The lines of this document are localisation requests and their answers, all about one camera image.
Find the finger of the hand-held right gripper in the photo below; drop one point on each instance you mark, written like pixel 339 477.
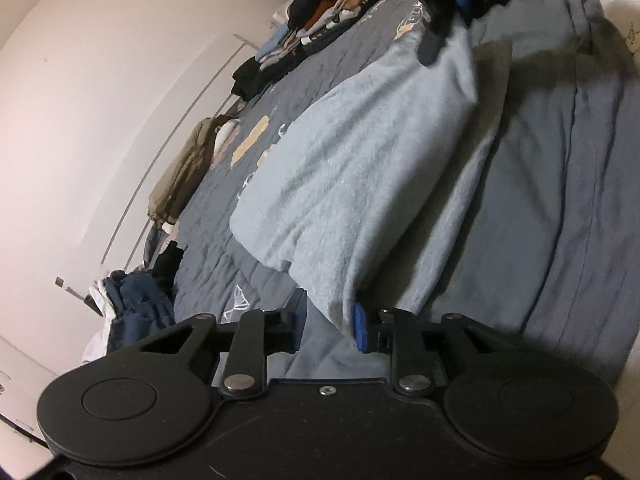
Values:
pixel 466 5
pixel 436 40

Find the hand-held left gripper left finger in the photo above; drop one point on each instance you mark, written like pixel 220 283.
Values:
pixel 300 316

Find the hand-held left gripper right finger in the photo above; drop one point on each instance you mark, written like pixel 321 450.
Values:
pixel 360 327

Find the grey t-shirt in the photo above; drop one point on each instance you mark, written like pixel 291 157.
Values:
pixel 360 170

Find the row of mixed folded clothes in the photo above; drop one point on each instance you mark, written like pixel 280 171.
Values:
pixel 330 5

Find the stack of brown folded clothes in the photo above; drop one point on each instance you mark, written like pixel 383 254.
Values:
pixel 185 175

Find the black garment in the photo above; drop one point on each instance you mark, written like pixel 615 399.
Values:
pixel 167 262

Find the white printed bed sheet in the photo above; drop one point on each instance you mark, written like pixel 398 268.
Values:
pixel 620 5

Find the navy garment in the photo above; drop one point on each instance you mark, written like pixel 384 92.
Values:
pixel 145 305

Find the grey quilted bedspread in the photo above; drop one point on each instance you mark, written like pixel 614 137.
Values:
pixel 540 185

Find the white pillow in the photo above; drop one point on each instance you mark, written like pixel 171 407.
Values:
pixel 225 137

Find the light grey hoodie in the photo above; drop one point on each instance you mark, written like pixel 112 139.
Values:
pixel 102 310

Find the white headboard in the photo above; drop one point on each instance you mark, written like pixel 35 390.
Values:
pixel 165 160

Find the dark wall switch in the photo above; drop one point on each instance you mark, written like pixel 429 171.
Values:
pixel 60 281

